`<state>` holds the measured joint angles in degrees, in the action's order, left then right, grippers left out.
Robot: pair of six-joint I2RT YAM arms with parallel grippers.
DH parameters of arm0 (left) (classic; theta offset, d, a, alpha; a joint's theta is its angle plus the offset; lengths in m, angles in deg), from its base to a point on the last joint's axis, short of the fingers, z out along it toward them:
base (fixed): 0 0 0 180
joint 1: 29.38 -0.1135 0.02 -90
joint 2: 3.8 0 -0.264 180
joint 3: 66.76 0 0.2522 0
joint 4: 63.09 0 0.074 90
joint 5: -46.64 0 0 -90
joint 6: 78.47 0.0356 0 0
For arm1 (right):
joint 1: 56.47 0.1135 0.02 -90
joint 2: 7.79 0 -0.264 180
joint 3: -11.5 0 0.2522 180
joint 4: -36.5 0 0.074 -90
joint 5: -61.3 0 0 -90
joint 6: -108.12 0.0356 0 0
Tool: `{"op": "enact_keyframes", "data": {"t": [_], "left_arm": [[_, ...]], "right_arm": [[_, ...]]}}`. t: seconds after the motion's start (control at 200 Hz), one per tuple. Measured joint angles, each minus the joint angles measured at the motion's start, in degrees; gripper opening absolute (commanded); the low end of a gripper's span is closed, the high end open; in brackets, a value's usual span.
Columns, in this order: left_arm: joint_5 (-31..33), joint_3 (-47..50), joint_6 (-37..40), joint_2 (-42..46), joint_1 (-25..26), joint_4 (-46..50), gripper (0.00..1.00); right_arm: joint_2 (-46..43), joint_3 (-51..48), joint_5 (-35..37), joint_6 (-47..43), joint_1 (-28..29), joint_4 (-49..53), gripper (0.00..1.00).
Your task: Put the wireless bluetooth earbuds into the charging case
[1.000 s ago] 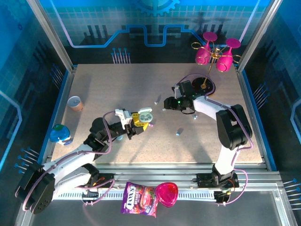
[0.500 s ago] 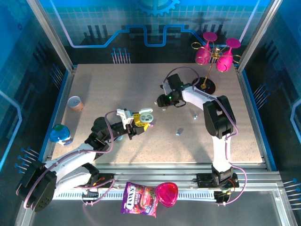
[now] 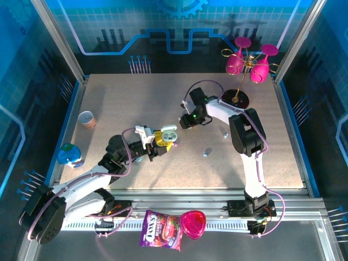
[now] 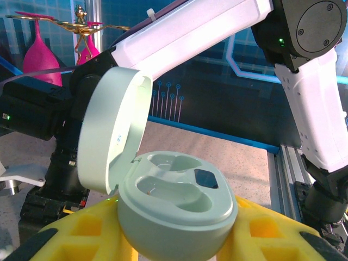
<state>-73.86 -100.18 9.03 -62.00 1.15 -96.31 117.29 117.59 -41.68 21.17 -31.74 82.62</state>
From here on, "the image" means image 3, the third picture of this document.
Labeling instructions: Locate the mint green earbud case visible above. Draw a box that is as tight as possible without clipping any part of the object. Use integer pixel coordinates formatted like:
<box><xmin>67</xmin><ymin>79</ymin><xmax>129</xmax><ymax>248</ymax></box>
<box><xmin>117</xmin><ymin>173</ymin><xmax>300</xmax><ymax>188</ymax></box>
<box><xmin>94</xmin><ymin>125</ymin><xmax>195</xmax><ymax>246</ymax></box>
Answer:
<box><xmin>159</xmin><ymin>124</ymin><xmax>179</xmax><ymax>142</ymax></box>

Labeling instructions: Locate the orange tin can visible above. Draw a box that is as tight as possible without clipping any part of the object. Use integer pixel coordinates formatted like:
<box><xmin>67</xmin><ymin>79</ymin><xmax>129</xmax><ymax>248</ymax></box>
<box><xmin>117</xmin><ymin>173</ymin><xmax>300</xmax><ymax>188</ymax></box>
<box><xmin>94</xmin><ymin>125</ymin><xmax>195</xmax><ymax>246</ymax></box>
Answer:
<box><xmin>78</xmin><ymin>110</ymin><xmax>98</xmax><ymax>129</ymax></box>

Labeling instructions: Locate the pink wine glass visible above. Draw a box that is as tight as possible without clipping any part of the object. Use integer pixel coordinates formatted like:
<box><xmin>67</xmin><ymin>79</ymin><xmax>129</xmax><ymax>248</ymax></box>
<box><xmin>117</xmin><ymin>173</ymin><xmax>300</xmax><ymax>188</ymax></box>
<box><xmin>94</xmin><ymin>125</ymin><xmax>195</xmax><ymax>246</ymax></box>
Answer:
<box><xmin>250</xmin><ymin>43</ymin><xmax>279</xmax><ymax>84</ymax></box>
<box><xmin>225</xmin><ymin>36</ymin><xmax>252</xmax><ymax>76</ymax></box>

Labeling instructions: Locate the small black electronics box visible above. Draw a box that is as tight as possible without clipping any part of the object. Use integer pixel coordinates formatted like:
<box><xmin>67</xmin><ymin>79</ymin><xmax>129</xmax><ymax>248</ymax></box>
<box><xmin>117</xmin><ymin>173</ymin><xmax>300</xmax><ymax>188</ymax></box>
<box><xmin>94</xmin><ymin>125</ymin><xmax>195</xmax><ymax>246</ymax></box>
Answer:
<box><xmin>246</xmin><ymin>220</ymin><xmax>269</xmax><ymax>239</ymax></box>
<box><xmin>94</xmin><ymin>220</ymin><xmax>115</xmax><ymax>239</ymax></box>

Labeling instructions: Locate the pink heart-shaped bowl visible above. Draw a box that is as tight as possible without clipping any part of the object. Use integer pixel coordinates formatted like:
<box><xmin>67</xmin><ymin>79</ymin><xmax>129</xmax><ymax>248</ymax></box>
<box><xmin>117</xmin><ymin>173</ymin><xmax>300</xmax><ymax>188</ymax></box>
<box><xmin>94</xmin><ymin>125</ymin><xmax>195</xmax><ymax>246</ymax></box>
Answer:
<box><xmin>179</xmin><ymin>209</ymin><xmax>207</xmax><ymax>240</ymax></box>

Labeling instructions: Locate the purple candy bag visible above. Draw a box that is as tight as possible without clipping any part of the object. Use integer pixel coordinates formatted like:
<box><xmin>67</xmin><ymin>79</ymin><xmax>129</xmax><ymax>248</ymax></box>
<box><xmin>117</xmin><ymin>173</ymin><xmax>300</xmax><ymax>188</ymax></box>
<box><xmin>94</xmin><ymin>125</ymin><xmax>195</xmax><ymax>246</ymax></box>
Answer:
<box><xmin>139</xmin><ymin>209</ymin><xmax>183</xmax><ymax>252</ymax></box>

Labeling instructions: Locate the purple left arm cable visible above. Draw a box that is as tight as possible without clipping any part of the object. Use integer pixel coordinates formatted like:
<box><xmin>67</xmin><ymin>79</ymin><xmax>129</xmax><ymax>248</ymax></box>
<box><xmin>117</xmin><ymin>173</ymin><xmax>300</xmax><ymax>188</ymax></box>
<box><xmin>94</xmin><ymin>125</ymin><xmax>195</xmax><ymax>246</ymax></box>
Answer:
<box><xmin>18</xmin><ymin>127</ymin><xmax>136</xmax><ymax>239</ymax></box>

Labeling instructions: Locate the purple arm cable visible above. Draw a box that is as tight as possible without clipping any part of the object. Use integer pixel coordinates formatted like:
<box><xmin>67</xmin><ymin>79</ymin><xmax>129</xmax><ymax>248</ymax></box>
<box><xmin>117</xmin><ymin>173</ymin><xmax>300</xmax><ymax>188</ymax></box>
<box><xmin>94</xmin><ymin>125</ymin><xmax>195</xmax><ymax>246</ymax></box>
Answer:
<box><xmin>18</xmin><ymin>127</ymin><xmax>136</xmax><ymax>239</ymax></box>
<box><xmin>183</xmin><ymin>79</ymin><xmax>285</xmax><ymax>239</ymax></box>

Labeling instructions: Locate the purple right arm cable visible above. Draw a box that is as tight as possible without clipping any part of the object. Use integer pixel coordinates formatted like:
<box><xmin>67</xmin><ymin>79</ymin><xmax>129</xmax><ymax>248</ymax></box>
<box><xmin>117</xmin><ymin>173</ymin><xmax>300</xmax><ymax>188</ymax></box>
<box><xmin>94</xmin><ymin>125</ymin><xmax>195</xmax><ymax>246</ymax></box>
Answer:
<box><xmin>183</xmin><ymin>79</ymin><xmax>285</xmax><ymax>239</ymax></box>

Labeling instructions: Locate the gold wire glass stand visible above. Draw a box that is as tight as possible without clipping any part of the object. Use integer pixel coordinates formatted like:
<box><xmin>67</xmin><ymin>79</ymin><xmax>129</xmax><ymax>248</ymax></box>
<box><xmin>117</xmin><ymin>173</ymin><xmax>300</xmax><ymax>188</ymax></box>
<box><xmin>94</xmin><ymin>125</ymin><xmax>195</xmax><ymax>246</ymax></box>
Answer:
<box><xmin>220</xmin><ymin>47</ymin><xmax>281</xmax><ymax>112</ymax></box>

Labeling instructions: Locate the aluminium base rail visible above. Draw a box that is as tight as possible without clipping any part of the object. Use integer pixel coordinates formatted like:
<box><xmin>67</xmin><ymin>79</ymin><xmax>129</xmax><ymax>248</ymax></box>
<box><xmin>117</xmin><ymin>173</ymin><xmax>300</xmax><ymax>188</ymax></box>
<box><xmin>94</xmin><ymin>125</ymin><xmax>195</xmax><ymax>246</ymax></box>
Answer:
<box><xmin>53</xmin><ymin>189</ymin><xmax>331</xmax><ymax>232</ymax></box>

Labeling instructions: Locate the white slotted cable duct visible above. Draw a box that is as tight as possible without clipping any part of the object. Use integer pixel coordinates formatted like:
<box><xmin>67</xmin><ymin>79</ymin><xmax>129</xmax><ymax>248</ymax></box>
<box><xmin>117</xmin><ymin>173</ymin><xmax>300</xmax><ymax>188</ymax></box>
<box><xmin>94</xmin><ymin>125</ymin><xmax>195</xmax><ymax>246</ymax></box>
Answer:
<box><xmin>64</xmin><ymin>220</ymin><xmax>252</xmax><ymax>232</ymax></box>

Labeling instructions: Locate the aluminium frame post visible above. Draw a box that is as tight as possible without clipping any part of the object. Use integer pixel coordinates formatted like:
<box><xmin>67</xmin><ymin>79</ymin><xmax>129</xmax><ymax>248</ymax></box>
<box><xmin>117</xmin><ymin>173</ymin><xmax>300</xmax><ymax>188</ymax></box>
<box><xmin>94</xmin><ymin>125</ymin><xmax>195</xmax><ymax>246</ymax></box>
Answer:
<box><xmin>30</xmin><ymin>0</ymin><xmax>89</xmax><ymax>84</ymax></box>
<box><xmin>273</xmin><ymin>0</ymin><xmax>327</xmax><ymax>84</ymax></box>

